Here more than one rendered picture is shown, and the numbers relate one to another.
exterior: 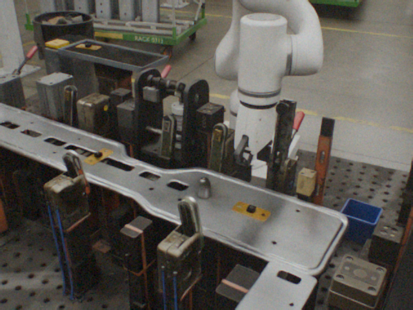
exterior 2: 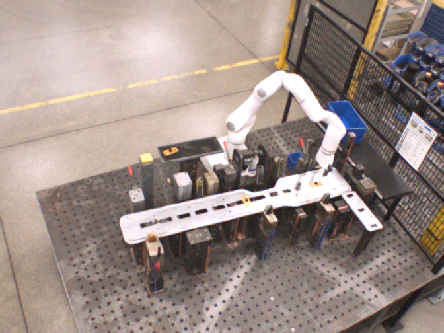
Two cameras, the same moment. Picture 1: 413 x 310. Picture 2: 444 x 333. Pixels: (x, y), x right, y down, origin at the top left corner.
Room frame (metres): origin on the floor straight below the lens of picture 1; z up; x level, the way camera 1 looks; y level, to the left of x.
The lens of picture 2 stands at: (0.39, 1.81, 2.83)
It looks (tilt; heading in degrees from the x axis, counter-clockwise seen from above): 43 degrees down; 300
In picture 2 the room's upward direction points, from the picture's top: 8 degrees clockwise
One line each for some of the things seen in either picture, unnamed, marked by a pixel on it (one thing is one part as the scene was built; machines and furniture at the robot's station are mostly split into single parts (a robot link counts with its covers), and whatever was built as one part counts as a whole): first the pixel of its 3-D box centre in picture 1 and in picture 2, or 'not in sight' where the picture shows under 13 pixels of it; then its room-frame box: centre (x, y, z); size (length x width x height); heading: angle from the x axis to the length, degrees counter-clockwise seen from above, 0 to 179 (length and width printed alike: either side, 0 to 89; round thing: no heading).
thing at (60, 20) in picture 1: (68, 59); not in sight; (3.86, 1.15, 0.36); 0.54 x 0.50 x 0.73; 155
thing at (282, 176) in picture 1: (277, 217); (298, 179); (0.99, -0.20, 0.88); 0.07 x 0.06 x 0.35; 148
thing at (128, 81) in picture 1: (118, 118); (188, 177); (1.50, 0.30, 0.92); 0.10 x 0.08 x 0.45; 58
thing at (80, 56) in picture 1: (111, 54); (190, 149); (1.50, 0.30, 1.16); 0.37 x 0.14 x 0.02; 58
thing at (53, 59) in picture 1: (66, 103); (147, 186); (1.64, 0.52, 0.92); 0.08 x 0.08 x 0.44; 58
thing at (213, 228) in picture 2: (53, 182); (209, 226); (1.21, 0.46, 0.84); 0.13 x 0.11 x 0.29; 148
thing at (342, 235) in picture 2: not in sight; (347, 219); (0.60, -0.13, 0.84); 0.11 x 0.06 x 0.29; 148
